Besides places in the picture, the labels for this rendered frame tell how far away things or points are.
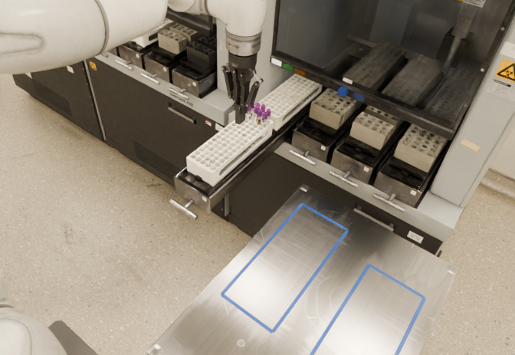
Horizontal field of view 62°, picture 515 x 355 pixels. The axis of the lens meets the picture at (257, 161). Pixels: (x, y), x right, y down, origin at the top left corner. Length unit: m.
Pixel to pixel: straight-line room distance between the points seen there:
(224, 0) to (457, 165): 0.79
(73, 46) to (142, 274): 1.50
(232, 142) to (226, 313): 0.51
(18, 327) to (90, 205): 1.50
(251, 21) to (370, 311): 0.71
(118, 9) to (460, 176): 1.03
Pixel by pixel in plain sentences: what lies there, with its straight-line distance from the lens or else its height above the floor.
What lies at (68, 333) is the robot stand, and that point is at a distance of 1.16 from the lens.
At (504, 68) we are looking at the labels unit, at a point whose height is 1.19.
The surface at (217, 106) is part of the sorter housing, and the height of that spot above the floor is 0.73.
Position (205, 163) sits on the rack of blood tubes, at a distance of 1.21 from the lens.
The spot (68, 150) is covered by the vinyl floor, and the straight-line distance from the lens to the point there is 2.66.
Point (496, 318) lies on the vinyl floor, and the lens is 2.21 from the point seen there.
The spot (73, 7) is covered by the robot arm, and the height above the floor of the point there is 1.44.
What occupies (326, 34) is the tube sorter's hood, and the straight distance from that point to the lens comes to 1.29.
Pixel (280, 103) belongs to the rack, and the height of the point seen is 0.86.
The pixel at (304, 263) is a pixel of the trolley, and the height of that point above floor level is 0.82.
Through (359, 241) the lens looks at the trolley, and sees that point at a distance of 1.13.
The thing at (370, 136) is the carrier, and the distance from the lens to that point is 1.37.
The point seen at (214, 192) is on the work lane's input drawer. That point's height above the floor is 0.80.
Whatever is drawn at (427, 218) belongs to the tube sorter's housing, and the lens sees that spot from 1.38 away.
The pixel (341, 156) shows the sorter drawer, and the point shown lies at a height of 0.80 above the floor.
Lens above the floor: 1.70
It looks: 44 degrees down
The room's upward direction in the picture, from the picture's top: 4 degrees clockwise
